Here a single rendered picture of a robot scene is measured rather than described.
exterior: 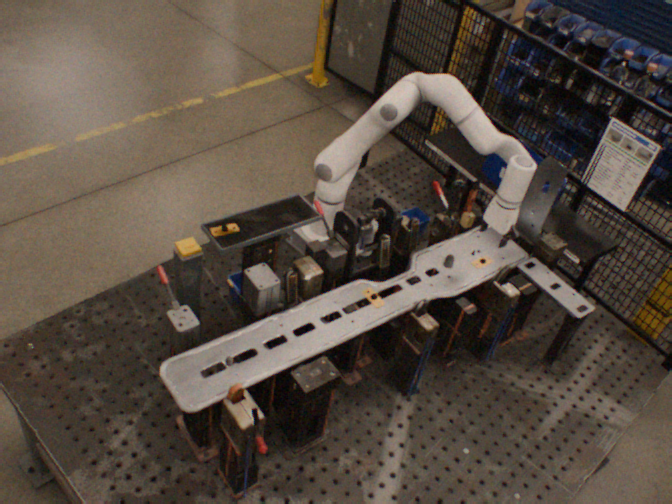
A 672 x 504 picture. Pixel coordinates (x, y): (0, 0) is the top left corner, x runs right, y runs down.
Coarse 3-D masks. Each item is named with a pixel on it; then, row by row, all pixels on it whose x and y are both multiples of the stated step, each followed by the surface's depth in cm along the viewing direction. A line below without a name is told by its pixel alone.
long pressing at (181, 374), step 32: (416, 256) 226; (480, 256) 232; (512, 256) 234; (352, 288) 210; (384, 288) 212; (416, 288) 215; (448, 288) 217; (288, 320) 196; (320, 320) 198; (352, 320) 200; (384, 320) 202; (192, 352) 182; (224, 352) 184; (288, 352) 187; (320, 352) 190; (192, 384) 174; (224, 384) 176
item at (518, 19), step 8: (512, 0) 464; (520, 0) 467; (528, 0) 476; (520, 8) 474; (504, 16) 473; (520, 16) 482; (488, 24) 528; (520, 24) 475; (488, 32) 531; (472, 40) 517; (480, 40) 520; (488, 40) 522; (512, 40) 477; (504, 48) 484; (504, 56) 487; (504, 64) 491; (496, 72) 497; (472, 88) 519; (488, 96) 514; (496, 96) 507; (488, 104) 514; (488, 112) 517
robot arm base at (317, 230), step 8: (344, 200) 250; (328, 208) 248; (336, 208) 248; (328, 216) 251; (312, 224) 258; (320, 224) 254; (328, 224) 254; (304, 232) 259; (312, 232) 260; (320, 232) 257; (312, 240) 257; (320, 240) 257
